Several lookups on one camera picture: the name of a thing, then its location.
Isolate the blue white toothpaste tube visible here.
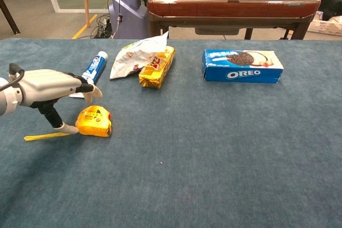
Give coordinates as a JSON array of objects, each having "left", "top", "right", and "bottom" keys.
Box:
[{"left": 68, "top": 51, "right": 108, "bottom": 98}]

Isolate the brown mahjong table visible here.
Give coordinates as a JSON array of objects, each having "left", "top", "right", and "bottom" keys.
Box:
[{"left": 146, "top": 0, "right": 322, "bottom": 41}]

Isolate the teal blue table mat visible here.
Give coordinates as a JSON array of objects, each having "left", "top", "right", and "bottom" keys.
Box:
[{"left": 0, "top": 37, "right": 342, "bottom": 228}]

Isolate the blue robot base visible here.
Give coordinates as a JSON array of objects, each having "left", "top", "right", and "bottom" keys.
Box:
[{"left": 108, "top": 0, "right": 150, "bottom": 40}]

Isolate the dark table leg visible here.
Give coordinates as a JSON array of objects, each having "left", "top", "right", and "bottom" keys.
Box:
[{"left": 0, "top": 0, "right": 21, "bottom": 36}]

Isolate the black floor cable bundle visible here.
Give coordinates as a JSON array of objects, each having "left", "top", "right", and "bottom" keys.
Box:
[{"left": 90, "top": 14, "right": 113, "bottom": 39}]

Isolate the white plastic basket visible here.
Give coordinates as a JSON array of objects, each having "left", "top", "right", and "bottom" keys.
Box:
[{"left": 307, "top": 15, "right": 342, "bottom": 36}]

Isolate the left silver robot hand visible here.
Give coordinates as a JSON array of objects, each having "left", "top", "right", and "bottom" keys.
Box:
[{"left": 20, "top": 69, "right": 103, "bottom": 135}]

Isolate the blue Oreo cookie box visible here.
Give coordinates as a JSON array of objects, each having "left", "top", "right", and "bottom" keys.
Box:
[{"left": 201, "top": 49, "right": 284, "bottom": 84}]

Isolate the black bag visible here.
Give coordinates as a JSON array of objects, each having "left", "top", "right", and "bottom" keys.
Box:
[{"left": 319, "top": 0, "right": 342, "bottom": 22}]

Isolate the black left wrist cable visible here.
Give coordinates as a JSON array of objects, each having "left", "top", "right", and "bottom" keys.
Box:
[{"left": 0, "top": 62, "right": 25, "bottom": 92}]

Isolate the crumpled white snack bag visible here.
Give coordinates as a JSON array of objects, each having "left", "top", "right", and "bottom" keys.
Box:
[{"left": 109, "top": 31, "right": 169, "bottom": 80}]

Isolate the yellow tape measure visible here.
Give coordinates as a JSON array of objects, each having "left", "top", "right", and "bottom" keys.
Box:
[{"left": 24, "top": 105, "right": 113, "bottom": 142}]

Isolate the gold foil biscuit pack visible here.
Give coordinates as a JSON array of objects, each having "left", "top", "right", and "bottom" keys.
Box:
[{"left": 138, "top": 45, "right": 176, "bottom": 90}]

